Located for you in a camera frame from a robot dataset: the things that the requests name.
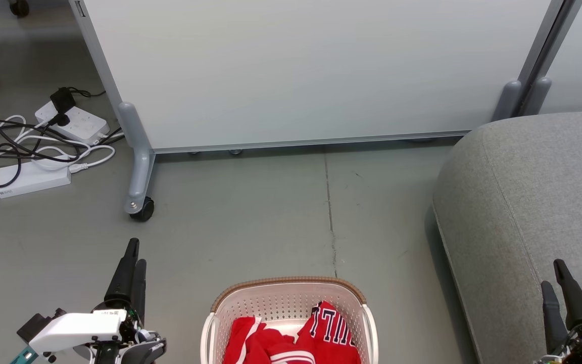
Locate white cable with plug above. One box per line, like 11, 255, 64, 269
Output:
28, 144, 116, 173

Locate red jersey with lettering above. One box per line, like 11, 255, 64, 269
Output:
294, 301, 361, 364

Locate narrow white partition panel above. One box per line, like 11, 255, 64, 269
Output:
517, 0, 582, 117

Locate black plug adapter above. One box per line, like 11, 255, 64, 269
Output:
50, 87, 77, 115

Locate red white shorts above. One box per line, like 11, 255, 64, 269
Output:
223, 316, 317, 364

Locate beige perforated laundry basket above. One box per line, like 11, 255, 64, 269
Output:
200, 276, 378, 364

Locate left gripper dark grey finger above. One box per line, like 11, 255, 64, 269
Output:
104, 238, 140, 307
130, 259, 148, 325

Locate large white partition panel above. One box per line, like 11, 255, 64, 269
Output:
68, 0, 582, 223

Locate flat white power strip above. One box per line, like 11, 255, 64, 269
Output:
0, 159, 72, 199

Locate grey fabric ottoman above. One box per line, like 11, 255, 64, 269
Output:
431, 110, 582, 364

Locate black partition caster wheel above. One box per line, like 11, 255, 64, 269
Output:
129, 197, 155, 222

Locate thin black adapter cable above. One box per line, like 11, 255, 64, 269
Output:
68, 87, 107, 99

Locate white power strip with sockets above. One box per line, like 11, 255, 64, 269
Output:
35, 100, 111, 146

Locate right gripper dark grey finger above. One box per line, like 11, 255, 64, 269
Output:
554, 259, 582, 334
541, 281, 570, 354

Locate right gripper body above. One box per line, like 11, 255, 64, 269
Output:
533, 326, 582, 364

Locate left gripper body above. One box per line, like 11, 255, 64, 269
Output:
89, 301, 167, 364

